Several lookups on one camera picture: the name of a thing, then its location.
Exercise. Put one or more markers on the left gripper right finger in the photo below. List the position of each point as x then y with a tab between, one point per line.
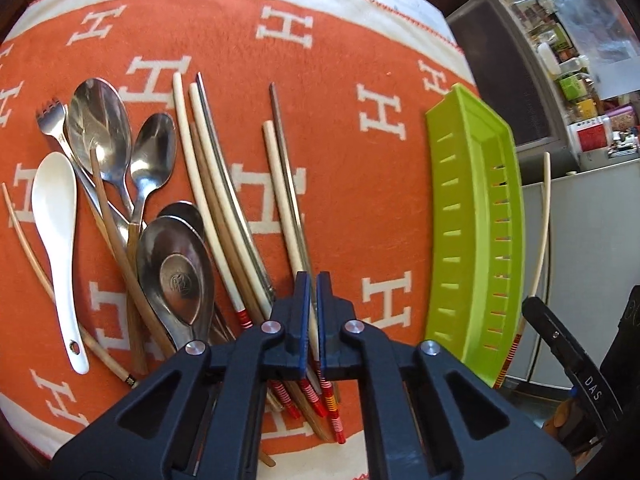
425	415

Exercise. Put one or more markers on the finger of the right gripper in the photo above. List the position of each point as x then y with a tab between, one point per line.
594	393

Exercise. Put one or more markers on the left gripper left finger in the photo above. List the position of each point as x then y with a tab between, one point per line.
199	415

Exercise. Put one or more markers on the thin bamboo chopstick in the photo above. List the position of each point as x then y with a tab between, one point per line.
89	341

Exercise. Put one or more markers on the wide steel soup spoon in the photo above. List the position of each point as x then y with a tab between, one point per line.
176	276

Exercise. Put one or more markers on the white ceramic spoon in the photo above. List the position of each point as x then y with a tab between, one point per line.
54	206

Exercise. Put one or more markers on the medium steel spoon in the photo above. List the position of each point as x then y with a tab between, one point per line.
152	159

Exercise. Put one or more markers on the large steel spoon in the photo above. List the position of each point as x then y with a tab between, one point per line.
98	119

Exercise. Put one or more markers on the steel fork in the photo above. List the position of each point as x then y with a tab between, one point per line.
51	120

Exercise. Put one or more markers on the cream chopstick red band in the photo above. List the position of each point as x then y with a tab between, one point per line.
203	192

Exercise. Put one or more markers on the green plastic utensil tray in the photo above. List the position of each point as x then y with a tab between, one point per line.
478	233

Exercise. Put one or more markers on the white refrigerator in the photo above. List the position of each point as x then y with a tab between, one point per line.
592	262

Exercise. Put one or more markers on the red white canister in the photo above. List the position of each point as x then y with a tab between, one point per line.
590	134

